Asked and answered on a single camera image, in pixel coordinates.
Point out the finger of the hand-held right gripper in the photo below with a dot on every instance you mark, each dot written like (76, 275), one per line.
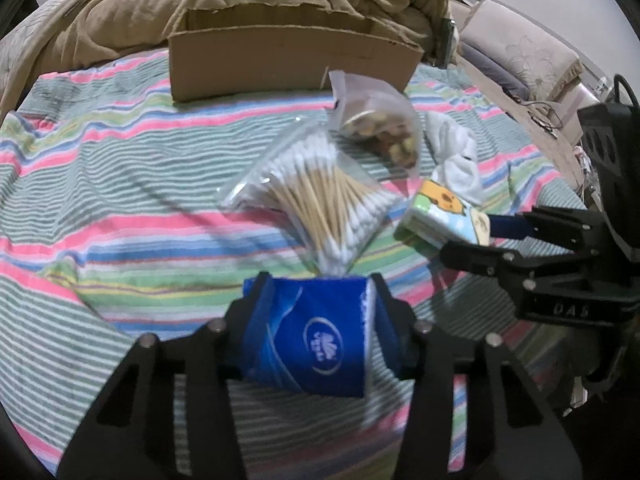
(540, 227)
(500, 260)

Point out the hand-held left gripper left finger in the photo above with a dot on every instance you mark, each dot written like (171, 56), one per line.
(248, 294)

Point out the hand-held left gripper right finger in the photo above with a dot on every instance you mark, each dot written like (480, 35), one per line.
(385, 305)

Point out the cartoon print tissue pack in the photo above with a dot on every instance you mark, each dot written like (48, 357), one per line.
(442, 220)

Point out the blue tissue pack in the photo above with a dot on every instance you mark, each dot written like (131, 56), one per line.
(310, 335)

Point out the bag of cotton swabs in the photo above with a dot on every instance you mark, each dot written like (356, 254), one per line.
(320, 195)

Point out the bag of mixed nuts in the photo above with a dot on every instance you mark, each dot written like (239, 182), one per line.
(380, 125)

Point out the cardboard box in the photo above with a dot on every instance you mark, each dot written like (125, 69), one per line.
(290, 55)

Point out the white sock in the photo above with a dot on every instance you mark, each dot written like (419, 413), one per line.
(457, 155)

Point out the striped bed sheet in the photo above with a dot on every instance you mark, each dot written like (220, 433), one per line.
(140, 200)

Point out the beige embroidered pillow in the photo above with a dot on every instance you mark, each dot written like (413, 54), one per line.
(525, 55)

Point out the brown quilt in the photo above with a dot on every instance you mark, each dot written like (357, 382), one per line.
(210, 5)

